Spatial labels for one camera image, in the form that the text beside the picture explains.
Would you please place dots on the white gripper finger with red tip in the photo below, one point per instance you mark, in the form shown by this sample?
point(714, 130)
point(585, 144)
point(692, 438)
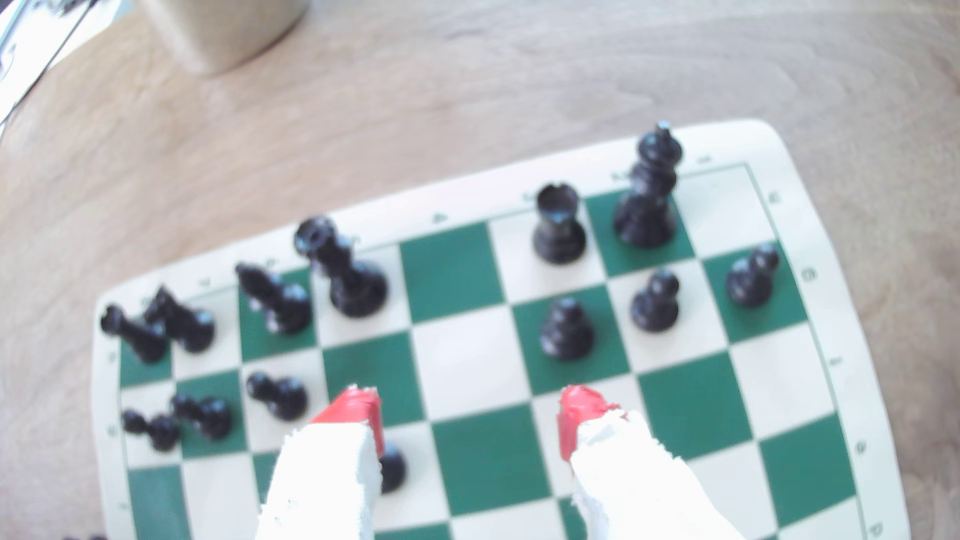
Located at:
point(637, 487)
point(326, 480)

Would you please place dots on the black chess rook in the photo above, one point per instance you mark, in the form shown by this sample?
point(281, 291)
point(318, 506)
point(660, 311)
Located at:
point(559, 229)
point(139, 336)

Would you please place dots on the black chess pawn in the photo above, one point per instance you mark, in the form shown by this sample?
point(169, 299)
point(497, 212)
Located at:
point(279, 395)
point(750, 279)
point(204, 416)
point(656, 304)
point(154, 430)
point(566, 330)
point(393, 468)

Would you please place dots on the black chess bishop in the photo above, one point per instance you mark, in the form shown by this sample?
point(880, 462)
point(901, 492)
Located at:
point(281, 304)

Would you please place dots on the green and white chess mat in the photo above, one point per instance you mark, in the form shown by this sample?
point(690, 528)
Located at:
point(469, 360)

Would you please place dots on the black chess queen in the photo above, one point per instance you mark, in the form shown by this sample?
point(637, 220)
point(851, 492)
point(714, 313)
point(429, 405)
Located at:
point(349, 277)

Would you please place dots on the black chess knight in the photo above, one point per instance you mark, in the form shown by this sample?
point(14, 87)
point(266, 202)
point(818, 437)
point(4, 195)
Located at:
point(184, 322)

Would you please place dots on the black chess king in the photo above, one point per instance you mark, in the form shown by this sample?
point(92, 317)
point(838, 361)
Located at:
point(649, 195)

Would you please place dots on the stainless steel tumbler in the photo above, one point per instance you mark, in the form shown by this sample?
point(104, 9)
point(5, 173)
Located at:
point(217, 30)

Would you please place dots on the white sheet with black edge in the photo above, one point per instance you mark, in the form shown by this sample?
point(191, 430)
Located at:
point(34, 41)

